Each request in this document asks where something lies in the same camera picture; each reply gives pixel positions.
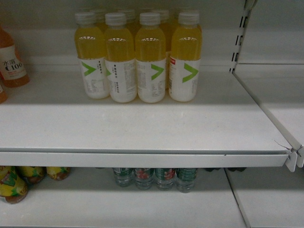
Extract yellow vitamin drink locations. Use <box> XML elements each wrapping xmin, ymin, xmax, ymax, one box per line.
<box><xmin>74</xmin><ymin>11</ymin><xmax>110</xmax><ymax>99</ymax></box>
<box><xmin>104</xmin><ymin>12</ymin><xmax>137</xmax><ymax>103</ymax></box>
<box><xmin>169</xmin><ymin>11</ymin><xmax>202</xmax><ymax>102</ymax></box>
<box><xmin>135</xmin><ymin>12</ymin><xmax>166</xmax><ymax>103</ymax></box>

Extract middle rear water bottle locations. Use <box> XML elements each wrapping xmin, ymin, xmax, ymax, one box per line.
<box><xmin>133</xmin><ymin>168</ymin><xmax>154</xmax><ymax>190</ymax></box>

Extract far left water bottle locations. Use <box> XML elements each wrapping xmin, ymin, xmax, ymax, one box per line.
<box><xmin>113</xmin><ymin>168</ymin><xmax>134</xmax><ymax>187</ymax></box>

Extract barcode label water bottle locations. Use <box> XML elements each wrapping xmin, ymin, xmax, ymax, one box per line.
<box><xmin>176</xmin><ymin>168</ymin><xmax>198</xmax><ymax>193</ymax></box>

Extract yellow vitamin drink far right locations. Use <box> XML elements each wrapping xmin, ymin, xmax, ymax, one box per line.
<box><xmin>169</xmin><ymin>11</ymin><xmax>202</xmax><ymax>102</ymax></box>

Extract yellow vitamin drink far left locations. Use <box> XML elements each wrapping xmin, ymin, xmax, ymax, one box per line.
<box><xmin>74</xmin><ymin>11</ymin><xmax>110</xmax><ymax>99</ymax></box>

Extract orange C100 drink bottle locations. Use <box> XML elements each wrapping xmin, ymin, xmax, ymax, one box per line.
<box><xmin>0</xmin><ymin>27</ymin><xmax>30</xmax><ymax>87</ymax></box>

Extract yellow lemon tea bottle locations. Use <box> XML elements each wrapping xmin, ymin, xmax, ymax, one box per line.
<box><xmin>0</xmin><ymin>166</ymin><xmax>28</xmax><ymax>204</ymax></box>

